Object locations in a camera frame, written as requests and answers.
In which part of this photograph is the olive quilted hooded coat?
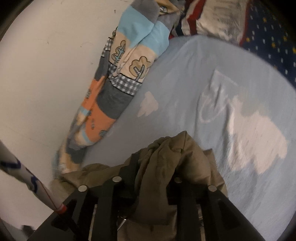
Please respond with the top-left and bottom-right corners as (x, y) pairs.
(49, 131), (228, 241)

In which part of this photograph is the light blue cloud bedsheet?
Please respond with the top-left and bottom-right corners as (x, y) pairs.
(83, 36), (295, 240)

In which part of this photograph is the patchwork cartoon rolled quilt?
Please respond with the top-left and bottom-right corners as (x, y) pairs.
(53, 1), (185, 177)

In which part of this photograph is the navy starred striped pillow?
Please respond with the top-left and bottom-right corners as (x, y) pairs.
(170, 1), (295, 86)

